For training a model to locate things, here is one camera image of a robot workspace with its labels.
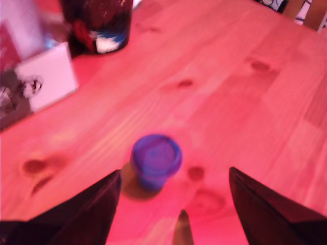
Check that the blue coffee capsule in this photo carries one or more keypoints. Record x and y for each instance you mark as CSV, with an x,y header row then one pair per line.
x,y
155,160

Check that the dark patterned mug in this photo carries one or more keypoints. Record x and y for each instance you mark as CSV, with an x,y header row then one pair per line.
x,y
97,25

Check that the long grey cardboard box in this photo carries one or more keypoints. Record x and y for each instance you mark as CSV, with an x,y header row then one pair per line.
x,y
46,79

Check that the wooden chair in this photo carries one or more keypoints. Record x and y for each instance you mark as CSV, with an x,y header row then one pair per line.
x,y
313,21

